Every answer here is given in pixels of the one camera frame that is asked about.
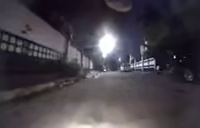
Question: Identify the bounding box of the street lamp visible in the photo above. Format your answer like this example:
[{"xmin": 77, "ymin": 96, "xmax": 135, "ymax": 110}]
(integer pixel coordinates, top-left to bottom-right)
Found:
[{"xmin": 97, "ymin": 31, "xmax": 117, "ymax": 58}]

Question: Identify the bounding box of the vehicle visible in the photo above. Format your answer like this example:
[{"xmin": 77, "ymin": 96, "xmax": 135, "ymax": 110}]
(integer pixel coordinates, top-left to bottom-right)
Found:
[{"xmin": 120, "ymin": 62, "xmax": 133, "ymax": 73}]

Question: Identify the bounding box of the grey asphalt road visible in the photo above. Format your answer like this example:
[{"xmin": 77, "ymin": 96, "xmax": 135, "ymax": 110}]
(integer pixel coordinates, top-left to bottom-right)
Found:
[{"xmin": 0, "ymin": 69, "xmax": 200, "ymax": 128}]

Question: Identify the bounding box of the sign on pole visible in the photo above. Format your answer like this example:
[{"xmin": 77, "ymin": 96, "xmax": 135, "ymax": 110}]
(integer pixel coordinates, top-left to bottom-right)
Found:
[{"xmin": 139, "ymin": 39, "xmax": 149, "ymax": 72}]

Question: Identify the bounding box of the white fence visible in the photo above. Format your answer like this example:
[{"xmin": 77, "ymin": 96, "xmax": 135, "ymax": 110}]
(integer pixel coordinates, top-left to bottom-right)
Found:
[{"xmin": 129, "ymin": 57, "xmax": 157, "ymax": 72}]

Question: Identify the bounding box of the pale kerb strip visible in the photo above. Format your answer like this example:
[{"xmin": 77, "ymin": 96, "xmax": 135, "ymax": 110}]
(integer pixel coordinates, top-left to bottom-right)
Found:
[{"xmin": 0, "ymin": 75, "xmax": 86, "ymax": 103}]

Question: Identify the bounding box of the dark car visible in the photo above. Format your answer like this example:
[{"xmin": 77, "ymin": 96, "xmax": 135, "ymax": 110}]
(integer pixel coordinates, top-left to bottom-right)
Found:
[{"xmin": 161, "ymin": 49, "xmax": 200, "ymax": 84}]

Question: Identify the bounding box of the white wall with lattice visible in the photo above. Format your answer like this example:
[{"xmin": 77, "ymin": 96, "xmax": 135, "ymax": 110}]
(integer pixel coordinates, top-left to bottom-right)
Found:
[{"xmin": 0, "ymin": 0, "xmax": 95, "ymax": 91}]

